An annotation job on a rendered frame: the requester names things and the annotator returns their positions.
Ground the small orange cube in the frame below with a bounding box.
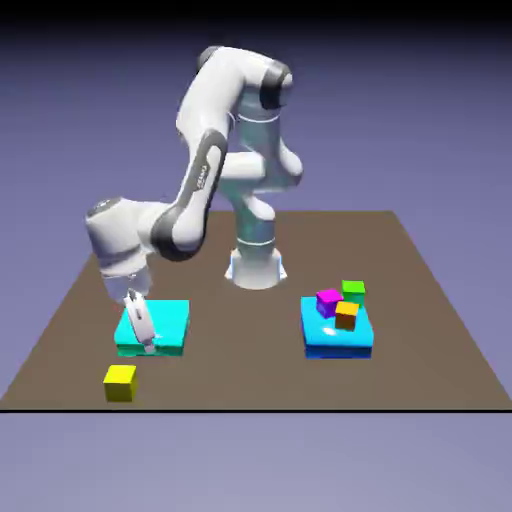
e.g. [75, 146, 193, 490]
[334, 300, 360, 332]

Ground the large blue box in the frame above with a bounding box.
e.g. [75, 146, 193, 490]
[300, 296, 374, 360]

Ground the small green cube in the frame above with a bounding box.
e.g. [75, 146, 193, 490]
[341, 279, 366, 308]

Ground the large cyan box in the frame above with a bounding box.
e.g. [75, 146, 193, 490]
[113, 299, 191, 358]

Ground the small yellow cube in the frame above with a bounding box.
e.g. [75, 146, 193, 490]
[102, 364, 139, 403]

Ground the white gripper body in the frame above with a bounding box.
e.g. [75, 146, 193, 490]
[123, 288, 156, 346]

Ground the small magenta cube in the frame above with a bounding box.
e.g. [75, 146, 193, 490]
[315, 288, 344, 319]

